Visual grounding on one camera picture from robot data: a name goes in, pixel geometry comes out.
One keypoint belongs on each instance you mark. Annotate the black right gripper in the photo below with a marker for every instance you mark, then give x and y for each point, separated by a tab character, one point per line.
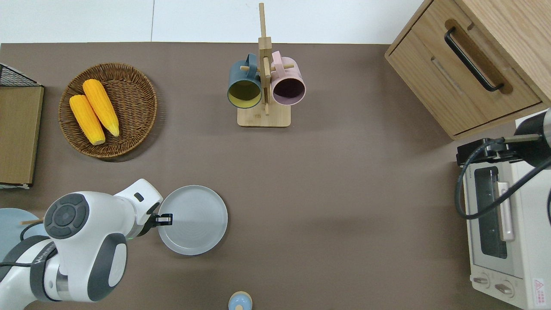
473	154

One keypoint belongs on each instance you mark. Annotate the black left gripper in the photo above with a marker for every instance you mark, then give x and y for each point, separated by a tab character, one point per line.
148	219

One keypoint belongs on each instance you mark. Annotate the gray round plate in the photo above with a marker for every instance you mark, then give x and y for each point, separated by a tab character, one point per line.
196	221

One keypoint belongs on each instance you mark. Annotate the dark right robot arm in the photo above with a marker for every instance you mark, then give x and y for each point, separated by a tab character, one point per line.
536	137

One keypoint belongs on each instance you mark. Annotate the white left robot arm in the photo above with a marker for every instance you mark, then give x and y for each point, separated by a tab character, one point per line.
86	245

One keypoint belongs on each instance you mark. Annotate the light blue plate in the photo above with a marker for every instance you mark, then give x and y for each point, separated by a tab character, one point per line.
13	219

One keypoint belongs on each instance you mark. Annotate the wooden drawer cabinet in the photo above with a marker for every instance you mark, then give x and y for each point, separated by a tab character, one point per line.
434	82

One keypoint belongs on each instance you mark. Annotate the white toaster oven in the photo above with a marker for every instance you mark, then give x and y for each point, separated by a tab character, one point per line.
529	241

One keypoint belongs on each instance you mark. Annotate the small blue wooden shaker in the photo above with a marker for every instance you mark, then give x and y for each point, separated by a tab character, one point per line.
240	301

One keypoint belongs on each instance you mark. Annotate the brown wicker basket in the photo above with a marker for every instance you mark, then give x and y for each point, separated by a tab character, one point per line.
133	103

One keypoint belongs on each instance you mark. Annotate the yellow corn cob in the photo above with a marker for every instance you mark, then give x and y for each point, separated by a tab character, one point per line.
101	106
87	119

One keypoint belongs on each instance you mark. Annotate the toaster oven knob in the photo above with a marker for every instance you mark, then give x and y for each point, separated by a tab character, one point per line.
481	280
504	288

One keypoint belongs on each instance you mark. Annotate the wooden mug tree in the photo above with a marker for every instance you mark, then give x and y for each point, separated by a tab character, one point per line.
264	117

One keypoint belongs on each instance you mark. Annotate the dark blue mug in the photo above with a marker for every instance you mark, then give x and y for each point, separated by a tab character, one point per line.
241	76

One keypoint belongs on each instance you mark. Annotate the pink mug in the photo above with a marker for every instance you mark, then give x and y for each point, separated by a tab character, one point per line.
289	75

